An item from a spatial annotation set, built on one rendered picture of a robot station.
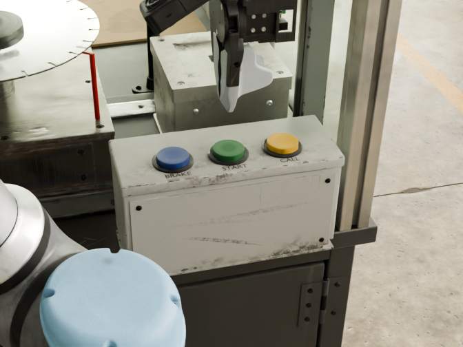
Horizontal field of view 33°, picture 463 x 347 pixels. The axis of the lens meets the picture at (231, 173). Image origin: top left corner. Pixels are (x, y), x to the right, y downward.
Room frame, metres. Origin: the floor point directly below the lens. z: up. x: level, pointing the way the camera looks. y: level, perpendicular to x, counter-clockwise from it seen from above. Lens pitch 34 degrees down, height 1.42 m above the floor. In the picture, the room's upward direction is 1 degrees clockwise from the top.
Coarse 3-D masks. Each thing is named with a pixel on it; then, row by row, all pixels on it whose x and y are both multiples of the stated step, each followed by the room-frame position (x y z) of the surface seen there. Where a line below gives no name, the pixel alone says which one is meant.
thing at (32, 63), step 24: (0, 0) 1.16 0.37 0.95; (24, 0) 1.16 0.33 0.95; (48, 0) 1.16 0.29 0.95; (72, 0) 1.16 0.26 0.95; (24, 24) 1.07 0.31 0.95; (48, 24) 1.07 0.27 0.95; (72, 24) 1.07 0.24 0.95; (96, 24) 1.07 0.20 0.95; (0, 48) 0.99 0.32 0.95; (24, 48) 0.99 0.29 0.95; (48, 48) 0.99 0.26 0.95; (72, 48) 0.99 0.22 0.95; (0, 72) 0.91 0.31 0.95
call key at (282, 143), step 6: (270, 138) 0.83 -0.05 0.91; (276, 138) 0.83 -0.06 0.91; (282, 138) 0.83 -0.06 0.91; (288, 138) 0.83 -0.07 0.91; (294, 138) 0.83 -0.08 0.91; (270, 144) 0.82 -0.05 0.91; (276, 144) 0.82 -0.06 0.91; (282, 144) 0.82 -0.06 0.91; (288, 144) 0.82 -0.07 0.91; (294, 144) 0.82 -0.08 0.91; (270, 150) 0.82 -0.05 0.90; (276, 150) 0.81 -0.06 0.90; (282, 150) 0.81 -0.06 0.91; (288, 150) 0.81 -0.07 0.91; (294, 150) 0.82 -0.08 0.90
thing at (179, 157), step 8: (160, 152) 0.80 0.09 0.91; (168, 152) 0.80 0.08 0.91; (176, 152) 0.80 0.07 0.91; (184, 152) 0.80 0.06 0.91; (160, 160) 0.78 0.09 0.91; (168, 160) 0.78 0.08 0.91; (176, 160) 0.78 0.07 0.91; (184, 160) 0.78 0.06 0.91; (168, 168) 0.77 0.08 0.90; (176, 168) 0.77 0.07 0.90
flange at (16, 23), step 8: (0, 16) 1.07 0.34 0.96; (8, 16) 1.07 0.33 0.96; (16, 16) 1.08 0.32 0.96; (0, 24) 1.04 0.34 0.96; (8, 24) 1.04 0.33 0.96; (16, 24) 1.05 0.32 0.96; (0, 32) 1.02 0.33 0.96; (8, 32) 1.02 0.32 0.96; (16, 32) 1.02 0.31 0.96; (0, 40) 1.00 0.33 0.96; (8, 40) 1.01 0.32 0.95
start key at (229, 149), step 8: (216, 144) 0.82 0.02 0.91; (224, 144) 0.82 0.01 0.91; (232, 144) 0.82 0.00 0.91; (240, 144) 0.82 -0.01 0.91; (216, 152) 0.80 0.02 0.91; (224, 152) 0.80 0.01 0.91; (232, 152) 0.80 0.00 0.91; (240, 152) 0.80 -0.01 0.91; (224, 160) 0.79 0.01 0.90; (232, 160) 0.79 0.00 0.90
